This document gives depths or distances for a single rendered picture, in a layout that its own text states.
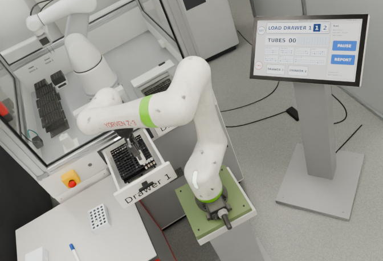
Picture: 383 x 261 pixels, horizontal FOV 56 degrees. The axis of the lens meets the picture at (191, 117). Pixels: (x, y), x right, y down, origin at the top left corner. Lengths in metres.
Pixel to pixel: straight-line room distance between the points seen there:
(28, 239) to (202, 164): 1.03
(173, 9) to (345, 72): 0.81
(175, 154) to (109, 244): 0.66
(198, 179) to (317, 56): 0.80
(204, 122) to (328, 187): 1.29
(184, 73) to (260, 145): 1.70
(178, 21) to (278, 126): 1.48
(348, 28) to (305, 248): 1.28
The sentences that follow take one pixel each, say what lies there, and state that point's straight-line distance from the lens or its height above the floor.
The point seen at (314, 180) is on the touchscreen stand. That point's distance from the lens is 2.53.
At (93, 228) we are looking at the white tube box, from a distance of 1.84.
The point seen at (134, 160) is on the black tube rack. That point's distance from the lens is 1.80.
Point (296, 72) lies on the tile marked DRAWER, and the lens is 1.79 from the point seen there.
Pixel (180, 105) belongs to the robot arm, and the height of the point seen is 1.43.
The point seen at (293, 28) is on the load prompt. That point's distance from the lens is 1.81.
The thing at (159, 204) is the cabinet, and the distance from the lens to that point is 2.36.
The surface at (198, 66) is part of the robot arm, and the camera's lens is 1.23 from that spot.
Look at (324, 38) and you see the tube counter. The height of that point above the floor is 1.12.
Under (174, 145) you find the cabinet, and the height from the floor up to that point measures 0.68.
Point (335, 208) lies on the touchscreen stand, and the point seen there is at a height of 0.03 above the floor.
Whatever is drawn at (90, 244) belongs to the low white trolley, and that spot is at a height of 0.76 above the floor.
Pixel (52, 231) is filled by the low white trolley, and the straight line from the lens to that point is 2.01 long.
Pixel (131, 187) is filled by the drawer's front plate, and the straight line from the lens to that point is 1.68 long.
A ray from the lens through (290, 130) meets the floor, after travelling 2.88.
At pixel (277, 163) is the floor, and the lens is 2.69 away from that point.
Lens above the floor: 2.12
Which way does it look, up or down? 41 degrees down
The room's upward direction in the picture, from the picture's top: 24 degrees counter-clockwise
